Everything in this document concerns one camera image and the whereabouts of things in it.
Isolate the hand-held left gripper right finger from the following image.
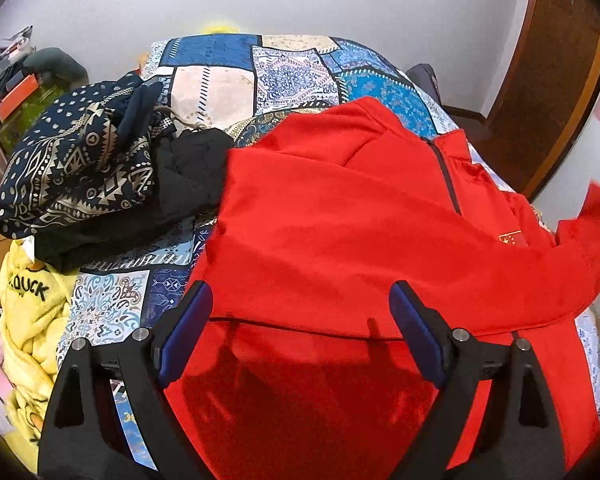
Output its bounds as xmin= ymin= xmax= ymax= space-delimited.
xmin=388 ymin=280 xmax=569 ymax=480

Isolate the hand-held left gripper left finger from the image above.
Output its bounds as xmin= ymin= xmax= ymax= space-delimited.
xmin=37 ymin=280 xmax=216 ymax=480

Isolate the red zip jacket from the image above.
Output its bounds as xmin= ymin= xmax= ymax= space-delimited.
xmin=162 ymin=96 xmax=600 ymax=480

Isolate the black garment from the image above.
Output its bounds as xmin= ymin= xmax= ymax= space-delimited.
xmin=34 ymin=127 xmax=237 ymax=273

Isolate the yellow duck print garment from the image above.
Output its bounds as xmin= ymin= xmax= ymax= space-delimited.
xmin=0 ymin=240 xmax=81 ymax=476

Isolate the navy gold patterned cloth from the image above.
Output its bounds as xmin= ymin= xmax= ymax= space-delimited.
xmin=0 ymin=72 xmax=178 ymax=241

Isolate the blue patchwork patterned bedsheet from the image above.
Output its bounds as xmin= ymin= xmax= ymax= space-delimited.
xmin=55 ymin=34 xmax=600 ymax=476

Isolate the grey bag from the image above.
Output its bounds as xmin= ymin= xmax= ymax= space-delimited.
xmin=407 ymin=63 xmax=442 ymax=107

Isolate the brown wooden door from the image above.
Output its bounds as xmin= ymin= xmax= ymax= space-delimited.
xmin=484 ymin=0 xmax=600 ymax=202

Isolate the orange box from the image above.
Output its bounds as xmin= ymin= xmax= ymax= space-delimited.
xmin=0 ymin=74 xmax=42 ymax=119

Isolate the dark green bag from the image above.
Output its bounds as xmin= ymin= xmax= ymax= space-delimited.
xmin=22 ymin=47 xmax=89 ymax=84

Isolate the yellow soft item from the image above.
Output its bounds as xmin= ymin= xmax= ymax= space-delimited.
xmin=202 ymin=21 xmax=244 ymax=36

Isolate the pile of assorted household clutter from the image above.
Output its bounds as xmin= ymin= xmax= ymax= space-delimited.
xmin=0 ymin=25 xmax=37 ymax=128

